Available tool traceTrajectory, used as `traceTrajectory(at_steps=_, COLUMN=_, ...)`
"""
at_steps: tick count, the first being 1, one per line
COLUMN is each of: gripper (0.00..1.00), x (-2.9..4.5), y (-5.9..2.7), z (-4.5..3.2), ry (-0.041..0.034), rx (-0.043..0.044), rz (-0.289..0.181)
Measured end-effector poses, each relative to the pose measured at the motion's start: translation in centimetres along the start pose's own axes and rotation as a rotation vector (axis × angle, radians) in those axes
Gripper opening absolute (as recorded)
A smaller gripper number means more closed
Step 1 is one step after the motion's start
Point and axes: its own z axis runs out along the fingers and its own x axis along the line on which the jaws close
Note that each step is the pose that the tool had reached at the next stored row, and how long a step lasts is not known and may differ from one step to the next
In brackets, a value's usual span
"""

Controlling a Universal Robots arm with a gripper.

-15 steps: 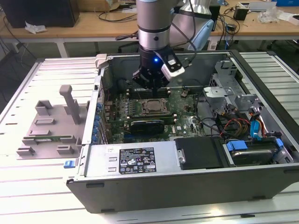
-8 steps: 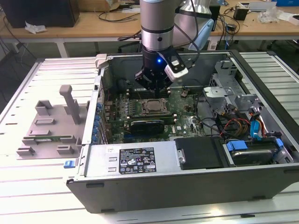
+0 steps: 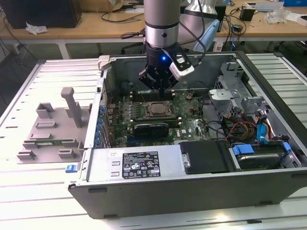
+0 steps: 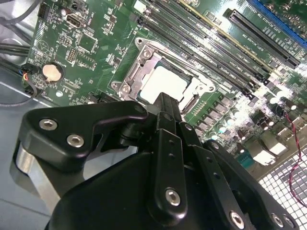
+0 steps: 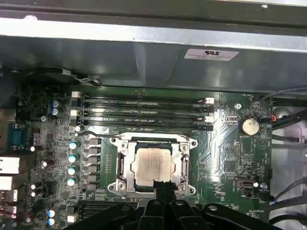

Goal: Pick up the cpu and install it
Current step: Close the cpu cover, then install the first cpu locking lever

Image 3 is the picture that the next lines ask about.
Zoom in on black graphics card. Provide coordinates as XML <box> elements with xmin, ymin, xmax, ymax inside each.
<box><xmin>132</xmin><ymin>121</ymin><xmax>170</xmax><ymax>139</ymax></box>

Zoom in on small black box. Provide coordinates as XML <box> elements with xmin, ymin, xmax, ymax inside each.
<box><xmin>239</xmin><ymin>6</ymin><xmax>255</xmax><ymax>21</ymax></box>

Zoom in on black plastic shroud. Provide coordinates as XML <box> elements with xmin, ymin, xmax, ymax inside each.
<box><xmin>178</xmin><ymin>140</ymin><xmax>232</xmax><ymax>174</ymax></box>

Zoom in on wooden desk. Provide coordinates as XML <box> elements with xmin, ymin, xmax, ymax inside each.
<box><xmin>0</xmin><ymin>4</ymin><xmax>307</xmax><ymax>45</ymax></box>

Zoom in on green RAM stick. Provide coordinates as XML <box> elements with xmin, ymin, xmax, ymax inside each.
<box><xmin>132</xmin><ymin>117</ymin><xmax>181</xmax><ymax>126</ymax></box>
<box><xmin>35</xmin><ymin>140</ymin><xmax>74</xmax><ymax>146</ymax></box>

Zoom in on grey parts rack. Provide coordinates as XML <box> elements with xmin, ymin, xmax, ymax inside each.
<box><xmin>16</xmin><ymin>87</ymin><xmax>93</xmax><ymax>165</ymax></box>

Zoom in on coloured power wire bundle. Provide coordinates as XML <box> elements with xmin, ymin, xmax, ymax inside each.
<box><xmin>225</xmin><ymin>121</ymin><xmax>259</xmax><ymax>142</ymax></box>

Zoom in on blue flat data wire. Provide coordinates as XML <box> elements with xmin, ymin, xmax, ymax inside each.
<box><xmin>257</xmin><ymin>119</ymin><xmax>271</xmax><ymax>145</ymax></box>

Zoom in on green motherboard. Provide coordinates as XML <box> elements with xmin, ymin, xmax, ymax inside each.
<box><xmin>105</xmin><ymin>92</ymin><xmax>212</xmax><ymax>148</ymax></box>

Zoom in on hard disk in blue carrier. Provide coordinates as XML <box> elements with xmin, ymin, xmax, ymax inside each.
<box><xmin>231</xmin><ymin>141</ymin><xmax>293</xmax><ymax>171</ymax></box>

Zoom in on silver CPU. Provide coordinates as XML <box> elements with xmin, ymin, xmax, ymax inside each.
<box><xmin>150</xmin><ymin>102</ymin><xmax>168</xmax><ymax>115</ymax></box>

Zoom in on clear plastic bag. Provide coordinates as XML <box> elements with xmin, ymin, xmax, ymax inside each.
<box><xmin>265</xmin><ymin>7</ymin><xmax>288</xmax><ymax>24</ymax></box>

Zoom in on CPU socket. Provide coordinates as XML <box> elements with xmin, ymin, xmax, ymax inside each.
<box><xmin>143</xmin><ymin>99</ymin><xmax>176</xmax><ymax>119</ymax></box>

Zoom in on black computer tower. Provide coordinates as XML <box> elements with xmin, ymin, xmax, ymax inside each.
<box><xmin>0</xmin><ymin>0</ymin><xmax>82</xmax><ymax>29</ymax></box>

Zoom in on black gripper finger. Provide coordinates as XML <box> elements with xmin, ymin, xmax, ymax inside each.
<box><xmin>163</xmin><ymin>74</ymin><xmax>179</xmax><ymax>96</ymax></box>
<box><xmin>138</xmin><ymin>68</ymin><xmax>164</xmax><ymax>96</ymax></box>

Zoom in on open PC case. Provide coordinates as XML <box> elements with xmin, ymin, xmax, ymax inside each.
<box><xmin>68</xmin><ymin>51</ymin><xmax>307</xmax><ymax>220</ymax></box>

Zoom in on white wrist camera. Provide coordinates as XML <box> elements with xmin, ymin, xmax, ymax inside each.
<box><xmin>161</xmin><ymin>47</ymin><xmax>195</xmax><ymax>84</ymax></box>

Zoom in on thick black wire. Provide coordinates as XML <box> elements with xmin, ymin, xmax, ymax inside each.
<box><xmin>200</xmin><ymin>94</ymin><xmax>231</xmax><ymax>142</ymax></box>

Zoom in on metal drive cage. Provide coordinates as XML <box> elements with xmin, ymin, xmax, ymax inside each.
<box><xmin>208</xmin><ymin>61</ymin><xmax>268</xmax><ymax>120</ymax></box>

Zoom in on crumpled white paper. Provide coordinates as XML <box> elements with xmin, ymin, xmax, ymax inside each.
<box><xmin>25</xmin><ymin>22</ymin><xmax>48</xmax><ymax>35</ymax></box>

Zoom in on metal socket cover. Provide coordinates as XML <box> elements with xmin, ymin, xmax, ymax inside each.
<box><xmin>145</xmin><ymin>100</ymin><xmax>175</xmax><ymax>118</ymax></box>

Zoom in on black camera cable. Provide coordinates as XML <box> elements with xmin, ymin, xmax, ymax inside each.
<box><xmin>178</xmin><ymin>0</ymin><xmax>207</xmax><ymax>67</ymax></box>

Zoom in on silver power supply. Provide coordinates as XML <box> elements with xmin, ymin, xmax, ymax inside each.
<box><xmin>86</xmin><ymin>143</ymin><xmax>187</xmax><ymax>183</ymax></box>

